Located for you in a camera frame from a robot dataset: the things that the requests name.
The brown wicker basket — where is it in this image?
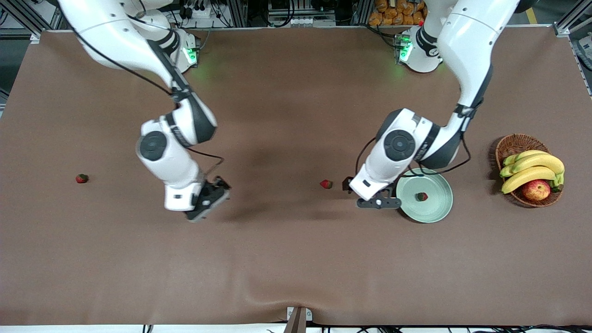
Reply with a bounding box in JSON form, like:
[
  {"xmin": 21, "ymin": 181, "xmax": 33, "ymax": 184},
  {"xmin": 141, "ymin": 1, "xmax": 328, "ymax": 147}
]
[{"xmin": 495, "ymin": 134, "xmax": 564, "ymax": 208}]

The aluminium frame beam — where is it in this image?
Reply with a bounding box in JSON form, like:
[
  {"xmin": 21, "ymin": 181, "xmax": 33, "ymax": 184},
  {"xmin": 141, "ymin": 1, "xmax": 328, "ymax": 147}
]
[
  {"xmin": 0, "ymin": 0, "xmax": 63, "ymax": 37},
  {"xmin": 553, "ymin": 0, "xmax": 592, "ymax": 37}
]

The metal table clamp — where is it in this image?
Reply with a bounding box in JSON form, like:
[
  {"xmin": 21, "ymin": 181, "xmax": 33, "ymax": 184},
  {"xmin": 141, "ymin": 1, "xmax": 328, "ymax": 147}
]
[{"xmin": 283, "ymin": 306, "xmax": 314, "ymax": 333}]

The pale green plate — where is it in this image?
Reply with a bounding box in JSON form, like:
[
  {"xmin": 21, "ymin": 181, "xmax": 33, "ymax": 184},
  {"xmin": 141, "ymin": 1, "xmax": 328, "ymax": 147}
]
[{"xmin": 396, "ymin": 167, "xmax": 454, "ymax": 224}]

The greenish yellow banana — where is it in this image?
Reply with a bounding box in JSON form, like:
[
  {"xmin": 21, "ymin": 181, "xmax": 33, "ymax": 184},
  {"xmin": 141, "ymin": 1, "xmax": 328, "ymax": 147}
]
[{"xmin": 503, "ymin": 150, "xmax": 549, "ymax": 167}]

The white power strip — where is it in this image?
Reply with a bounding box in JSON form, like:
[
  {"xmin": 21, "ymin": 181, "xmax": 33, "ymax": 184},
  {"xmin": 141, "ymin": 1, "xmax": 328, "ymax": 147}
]
[{"xmin": 183, "ymin": 4, "xmax": 213, "ymax": 19}]

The red apple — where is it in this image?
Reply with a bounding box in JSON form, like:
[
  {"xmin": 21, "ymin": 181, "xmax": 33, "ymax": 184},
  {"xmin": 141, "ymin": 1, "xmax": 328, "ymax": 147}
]
[{"xmin": 521, "ymin": 179, "xmax": 552, "ymax": 202}]

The brown table cover mat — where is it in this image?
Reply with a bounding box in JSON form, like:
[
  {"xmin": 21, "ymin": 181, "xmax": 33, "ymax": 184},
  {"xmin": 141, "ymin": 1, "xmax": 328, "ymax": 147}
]
[{"xmin": 0, "ymin": 27, "xmax": 592, "ymax": 327}]

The orange bread rolls pile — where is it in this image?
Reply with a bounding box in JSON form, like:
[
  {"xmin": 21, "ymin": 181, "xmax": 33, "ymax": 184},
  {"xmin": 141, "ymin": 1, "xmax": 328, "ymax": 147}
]
[{"xmin": 369, "ymin": 0, "xmax": 427, "ymax": 26}]

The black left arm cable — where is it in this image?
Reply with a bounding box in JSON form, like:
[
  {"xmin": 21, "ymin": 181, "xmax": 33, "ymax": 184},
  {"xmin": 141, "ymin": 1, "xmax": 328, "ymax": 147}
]
[{"xmin": 354, "ymin": 105, "xmax": 472, "ymax": 180}]

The aluminium frame post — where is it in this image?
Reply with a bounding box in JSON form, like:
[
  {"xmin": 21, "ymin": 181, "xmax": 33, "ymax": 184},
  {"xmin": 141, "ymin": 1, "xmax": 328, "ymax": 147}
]
[
  {"xmin": 230, "ymin": 0, "xmax": 248, "ymax": 27},
  {"xmin": 354, "ymin": 0, "xmax": 373, "ymax": 26}
]

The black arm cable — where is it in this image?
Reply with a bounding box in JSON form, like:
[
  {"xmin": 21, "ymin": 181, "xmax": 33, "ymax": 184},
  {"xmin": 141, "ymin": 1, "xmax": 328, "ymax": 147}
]
[
  {"xmin": 354, "ymin": 105, "xmax": 472, "ymax": 180},
  {"xmin": 69, "ymin": 14, "xmax": 226, "ymax": 179}
]

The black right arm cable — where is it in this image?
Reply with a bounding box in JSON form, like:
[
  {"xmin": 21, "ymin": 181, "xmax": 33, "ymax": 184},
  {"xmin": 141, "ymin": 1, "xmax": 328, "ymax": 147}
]
[{"xmin": 69, "ymin": 14, "xmax": 226, "ymax": 179}]

